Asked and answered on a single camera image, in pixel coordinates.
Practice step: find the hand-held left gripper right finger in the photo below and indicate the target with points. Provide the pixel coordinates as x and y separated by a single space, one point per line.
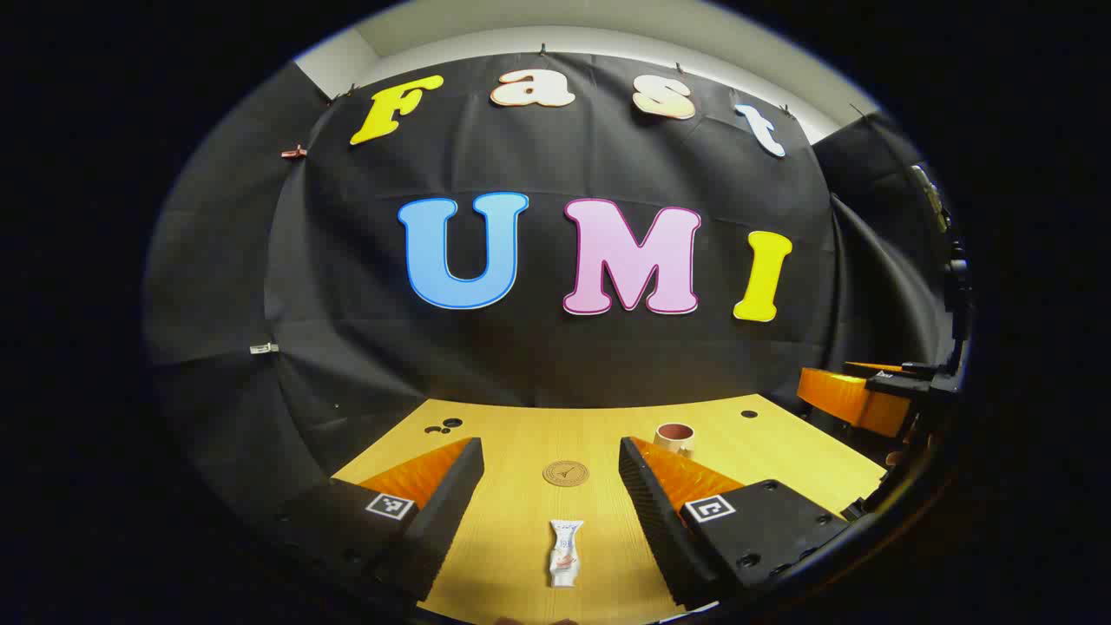
647 499

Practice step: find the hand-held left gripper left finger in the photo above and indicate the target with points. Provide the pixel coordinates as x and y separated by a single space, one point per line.
451 495

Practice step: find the black backdrop cloth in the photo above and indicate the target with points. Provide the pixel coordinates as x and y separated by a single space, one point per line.
538 347

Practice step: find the white cloth clip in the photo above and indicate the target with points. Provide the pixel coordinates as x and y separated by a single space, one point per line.
263 348

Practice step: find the round brown coaster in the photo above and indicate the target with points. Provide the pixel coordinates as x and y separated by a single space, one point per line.
566 473

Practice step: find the wooden desktop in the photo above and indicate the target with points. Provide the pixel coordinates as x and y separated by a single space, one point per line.
521 434

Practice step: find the red cloth clip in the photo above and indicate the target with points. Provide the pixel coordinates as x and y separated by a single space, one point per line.
293 152

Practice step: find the white toothpaste tube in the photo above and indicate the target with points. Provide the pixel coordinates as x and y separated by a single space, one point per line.
565 555

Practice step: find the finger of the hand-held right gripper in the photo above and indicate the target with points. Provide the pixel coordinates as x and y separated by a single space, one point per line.
851 399
885 371

